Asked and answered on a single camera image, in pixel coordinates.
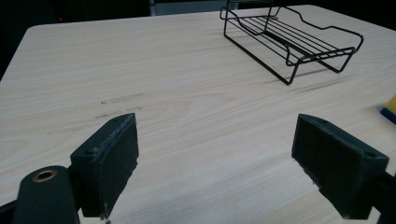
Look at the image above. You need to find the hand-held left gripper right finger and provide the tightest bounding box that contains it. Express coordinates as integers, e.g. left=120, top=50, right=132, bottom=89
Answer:
left=290, top=113, right=390, bottom=220

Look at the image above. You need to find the yellow and blue sponge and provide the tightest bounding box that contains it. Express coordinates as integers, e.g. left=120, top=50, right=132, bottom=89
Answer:
left=379, top=94, right=396, bottom=125

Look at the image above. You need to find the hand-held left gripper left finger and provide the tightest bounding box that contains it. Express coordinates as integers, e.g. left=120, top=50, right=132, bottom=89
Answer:
left=69, top=112, right=140, bottom=219

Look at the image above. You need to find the black wire rack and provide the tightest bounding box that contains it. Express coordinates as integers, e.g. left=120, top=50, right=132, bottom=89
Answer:
left=219, top=0, right=365, bottom=86

